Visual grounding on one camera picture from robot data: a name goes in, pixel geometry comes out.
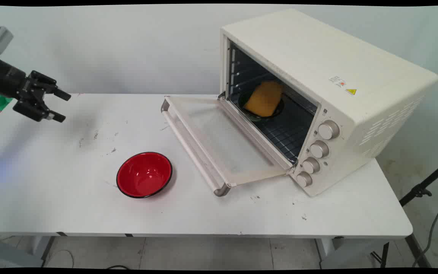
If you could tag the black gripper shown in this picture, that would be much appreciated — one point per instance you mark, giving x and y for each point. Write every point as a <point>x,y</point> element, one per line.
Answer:
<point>4,80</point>

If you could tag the red bowl with black rim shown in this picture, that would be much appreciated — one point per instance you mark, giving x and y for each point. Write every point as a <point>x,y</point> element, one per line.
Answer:
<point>144,175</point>

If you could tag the dark plate in oven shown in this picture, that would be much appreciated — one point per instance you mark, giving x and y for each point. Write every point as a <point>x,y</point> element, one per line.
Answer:
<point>259,114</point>

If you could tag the orange bread slice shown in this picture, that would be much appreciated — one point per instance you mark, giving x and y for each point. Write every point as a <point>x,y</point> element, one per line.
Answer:
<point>263,98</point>

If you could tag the silver oven knob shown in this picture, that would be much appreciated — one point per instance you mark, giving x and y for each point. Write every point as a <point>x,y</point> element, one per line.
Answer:
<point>329,130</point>
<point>311,165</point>
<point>303,179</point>
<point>319,149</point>

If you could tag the cream toaster oven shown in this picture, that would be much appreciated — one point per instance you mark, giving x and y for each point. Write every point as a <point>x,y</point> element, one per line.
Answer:
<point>333,87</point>

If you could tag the black tripod stand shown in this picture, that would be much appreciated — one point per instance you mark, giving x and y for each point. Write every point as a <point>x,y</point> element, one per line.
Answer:
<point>413,213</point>

